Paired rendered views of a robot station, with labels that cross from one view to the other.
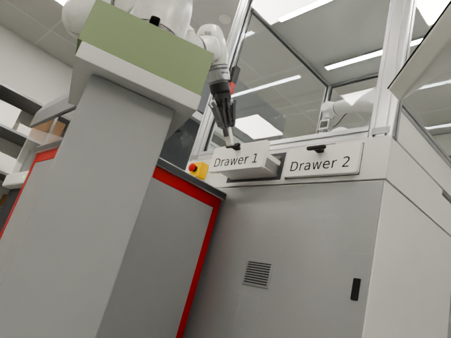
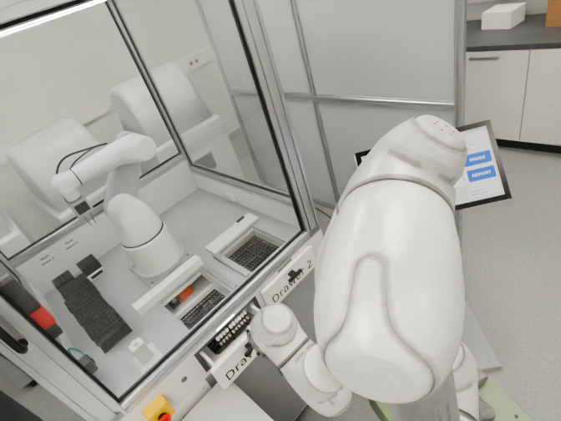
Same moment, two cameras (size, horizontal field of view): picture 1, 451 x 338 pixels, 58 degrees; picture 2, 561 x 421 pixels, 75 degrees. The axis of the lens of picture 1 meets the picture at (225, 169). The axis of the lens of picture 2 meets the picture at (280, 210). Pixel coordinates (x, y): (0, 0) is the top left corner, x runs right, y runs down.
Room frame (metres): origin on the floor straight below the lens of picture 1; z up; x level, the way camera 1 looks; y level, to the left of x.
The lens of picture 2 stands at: (1.13, 0.74, 1.92)
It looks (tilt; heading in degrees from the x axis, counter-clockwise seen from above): 35 degrees down; 275
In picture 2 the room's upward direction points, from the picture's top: 19 degrees counter-clockwise
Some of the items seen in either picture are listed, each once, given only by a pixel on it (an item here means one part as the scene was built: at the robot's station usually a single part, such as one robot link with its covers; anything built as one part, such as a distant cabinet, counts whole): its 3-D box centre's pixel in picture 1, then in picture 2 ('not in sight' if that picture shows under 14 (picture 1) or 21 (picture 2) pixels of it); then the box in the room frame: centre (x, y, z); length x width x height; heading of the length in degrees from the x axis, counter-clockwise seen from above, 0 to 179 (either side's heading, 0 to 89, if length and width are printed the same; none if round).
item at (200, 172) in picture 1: (198, 170); (159, 413); (1.75, 0.12, 0.88); 0.07 x 0.05 x 0.07; 39
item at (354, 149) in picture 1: (320, 161); (290, 276); (1.27, -0.30, 0.87); 0.29 x 0.02 x 0.11; 39
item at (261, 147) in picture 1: (237, 157); (249, 347); (1.45, -0.03, 0.87); 0.29 x 0.02 x 0.11; 39
